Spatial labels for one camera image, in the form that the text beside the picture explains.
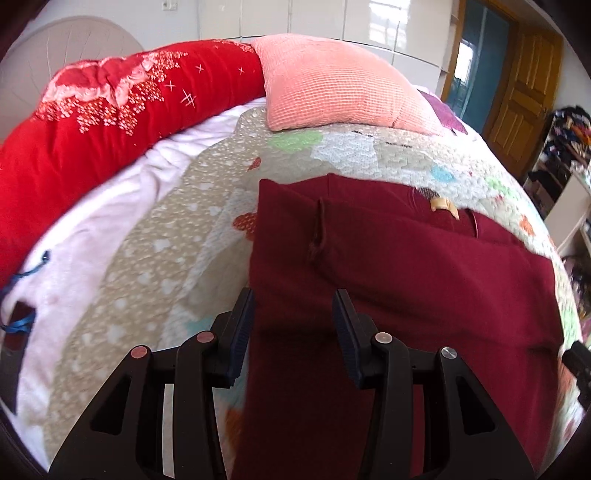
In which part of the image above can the white shelf with clothes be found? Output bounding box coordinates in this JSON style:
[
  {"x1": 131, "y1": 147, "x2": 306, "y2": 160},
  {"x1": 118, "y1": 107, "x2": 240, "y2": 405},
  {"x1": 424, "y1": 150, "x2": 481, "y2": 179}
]
[{"x1": 522, "y1": 105, "x2": 591, "y2": 324}]

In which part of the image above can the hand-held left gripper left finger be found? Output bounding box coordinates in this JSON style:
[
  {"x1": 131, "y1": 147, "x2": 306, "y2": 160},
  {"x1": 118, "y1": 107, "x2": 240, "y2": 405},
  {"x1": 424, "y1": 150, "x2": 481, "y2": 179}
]
[{"x1": 48, "y1": 287, "x2": 256, "y2": 480}]

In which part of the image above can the white wardrobe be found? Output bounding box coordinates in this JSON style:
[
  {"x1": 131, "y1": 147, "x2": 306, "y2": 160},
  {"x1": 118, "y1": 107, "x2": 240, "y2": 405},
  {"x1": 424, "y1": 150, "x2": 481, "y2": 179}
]
[{"x1": 199, "y1": 0, "x2": 462, "y2": 93}]

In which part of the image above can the patchwork bed cover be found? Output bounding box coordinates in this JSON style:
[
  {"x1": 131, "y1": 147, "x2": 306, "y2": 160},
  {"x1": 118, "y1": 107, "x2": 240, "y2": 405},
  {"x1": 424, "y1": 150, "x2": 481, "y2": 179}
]
[{"x1": 46, "y1": 104, "x2": 583, "y2": 476}]

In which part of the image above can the dark red garment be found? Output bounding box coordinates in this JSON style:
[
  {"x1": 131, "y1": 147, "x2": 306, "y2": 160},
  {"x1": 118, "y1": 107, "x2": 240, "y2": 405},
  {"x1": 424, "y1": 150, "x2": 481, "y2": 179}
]
[{"x1": 230, "y1": 174, "x2": 566, "y2": 480}]

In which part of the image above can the pink waffle pillow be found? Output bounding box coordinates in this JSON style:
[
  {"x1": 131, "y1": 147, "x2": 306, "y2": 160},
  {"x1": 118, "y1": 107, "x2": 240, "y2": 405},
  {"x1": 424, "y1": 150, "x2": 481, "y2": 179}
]
[{"x1": 249, "y1": 34, "x2": 445, "y2": 136}]

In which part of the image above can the beige round headboard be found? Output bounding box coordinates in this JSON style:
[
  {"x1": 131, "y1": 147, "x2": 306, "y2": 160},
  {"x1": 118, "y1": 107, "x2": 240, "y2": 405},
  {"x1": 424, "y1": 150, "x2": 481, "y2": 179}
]
[{"x1": 0, "y1": 16, "x2": 146, "y2": 125}]

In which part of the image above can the blue cord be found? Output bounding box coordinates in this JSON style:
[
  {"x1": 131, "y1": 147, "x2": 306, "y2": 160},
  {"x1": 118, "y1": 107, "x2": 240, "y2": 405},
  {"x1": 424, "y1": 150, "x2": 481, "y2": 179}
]
[{"x1": 0, "y1": 250, "x2": 51, "y2": 334}]

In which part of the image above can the red floral quilt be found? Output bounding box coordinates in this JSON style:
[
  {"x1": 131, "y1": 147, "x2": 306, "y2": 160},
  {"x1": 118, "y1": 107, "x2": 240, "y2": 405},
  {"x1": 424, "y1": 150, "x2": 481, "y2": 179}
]
[{"x1": 0, "y1": 40, "x2": 267, "y2": 289}]

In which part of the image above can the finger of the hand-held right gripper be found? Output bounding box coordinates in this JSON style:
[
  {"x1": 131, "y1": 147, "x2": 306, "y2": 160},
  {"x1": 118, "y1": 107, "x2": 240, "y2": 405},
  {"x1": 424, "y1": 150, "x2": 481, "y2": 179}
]
[{"x1": 563, "y1": 340, "x2": 591, "y2": 411}]

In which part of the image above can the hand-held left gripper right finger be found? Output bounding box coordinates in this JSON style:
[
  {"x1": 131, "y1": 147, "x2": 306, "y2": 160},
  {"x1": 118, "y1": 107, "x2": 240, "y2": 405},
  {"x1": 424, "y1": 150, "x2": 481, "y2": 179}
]
[{"x1": 332, "y1": 289, "x2": 537, "y2": 480}]

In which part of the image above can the purple cloth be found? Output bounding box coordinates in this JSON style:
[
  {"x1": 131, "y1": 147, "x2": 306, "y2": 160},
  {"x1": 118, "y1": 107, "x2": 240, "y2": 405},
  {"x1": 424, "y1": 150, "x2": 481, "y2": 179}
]
[{"x1": 419, "y1": 89, "x2": 469, "y2": 136}]

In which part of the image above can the white fleece blanket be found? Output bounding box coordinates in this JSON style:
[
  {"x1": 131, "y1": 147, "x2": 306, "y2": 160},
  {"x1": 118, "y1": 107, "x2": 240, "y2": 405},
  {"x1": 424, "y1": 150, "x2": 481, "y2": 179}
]
[{"x1": 0, "y1": 96, "x2": 269, "y2": 472}]

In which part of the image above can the wooden door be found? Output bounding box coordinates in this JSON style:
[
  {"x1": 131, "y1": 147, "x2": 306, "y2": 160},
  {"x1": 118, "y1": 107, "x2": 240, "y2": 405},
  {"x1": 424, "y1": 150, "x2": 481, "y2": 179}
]
[{"x1": 482, "y1": 23, "x2": 565, "y2": 178}]

